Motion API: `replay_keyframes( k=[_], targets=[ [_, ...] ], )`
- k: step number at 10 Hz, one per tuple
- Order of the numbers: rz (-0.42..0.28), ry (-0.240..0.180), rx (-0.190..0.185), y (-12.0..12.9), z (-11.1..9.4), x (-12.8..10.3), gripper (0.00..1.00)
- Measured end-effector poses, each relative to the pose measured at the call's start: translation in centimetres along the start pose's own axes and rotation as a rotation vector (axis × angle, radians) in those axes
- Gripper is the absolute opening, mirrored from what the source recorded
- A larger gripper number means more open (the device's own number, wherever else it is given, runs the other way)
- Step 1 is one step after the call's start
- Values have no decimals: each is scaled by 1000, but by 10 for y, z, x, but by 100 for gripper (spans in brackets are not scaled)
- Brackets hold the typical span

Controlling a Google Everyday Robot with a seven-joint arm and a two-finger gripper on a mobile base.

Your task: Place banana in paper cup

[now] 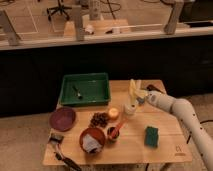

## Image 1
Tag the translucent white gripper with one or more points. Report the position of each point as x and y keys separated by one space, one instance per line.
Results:
x=141 y=95

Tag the yellow banana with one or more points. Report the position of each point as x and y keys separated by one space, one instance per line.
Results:
x=134 y=86

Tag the white paper cup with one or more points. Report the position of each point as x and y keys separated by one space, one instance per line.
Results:
x=130 y=109

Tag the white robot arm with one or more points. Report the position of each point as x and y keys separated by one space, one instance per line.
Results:
x=184 y=110

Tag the red marker in cup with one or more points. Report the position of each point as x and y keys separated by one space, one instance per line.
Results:
x=117 y=129

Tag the dark cup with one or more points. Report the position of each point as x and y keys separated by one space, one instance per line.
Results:
x=109 y=131

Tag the black rectangular block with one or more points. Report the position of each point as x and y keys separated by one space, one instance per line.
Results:
x=151 y=87

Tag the orange fruit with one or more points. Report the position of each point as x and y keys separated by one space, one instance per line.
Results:
x=113 y=113

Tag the wooden folding table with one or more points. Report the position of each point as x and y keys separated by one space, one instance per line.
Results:
x=129 y=147

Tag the green sponge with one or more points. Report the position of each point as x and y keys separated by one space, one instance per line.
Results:
x=151 y=137

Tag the bunch of dark grapes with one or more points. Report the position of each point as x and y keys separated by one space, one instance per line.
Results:
x=99 y=120

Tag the brown bowl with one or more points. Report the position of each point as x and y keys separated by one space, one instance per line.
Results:
x=96 y=133

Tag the green plastic tray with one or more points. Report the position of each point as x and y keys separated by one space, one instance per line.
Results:
x=94 y=88

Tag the small dark utensil in tray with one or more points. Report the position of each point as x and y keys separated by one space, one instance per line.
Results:
x=77 y=92

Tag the crumpled grey cloth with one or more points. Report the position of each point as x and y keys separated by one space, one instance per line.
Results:
x=91 y=145

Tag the purple plate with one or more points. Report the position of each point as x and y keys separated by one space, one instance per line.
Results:
x=62 y=119

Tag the grey metal clip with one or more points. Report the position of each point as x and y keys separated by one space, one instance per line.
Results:
x=56 y=138

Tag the black office chair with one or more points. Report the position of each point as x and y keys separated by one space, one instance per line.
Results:
x=61 y=8

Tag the black handled brush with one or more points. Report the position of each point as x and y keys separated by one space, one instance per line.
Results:
x=70 y=163

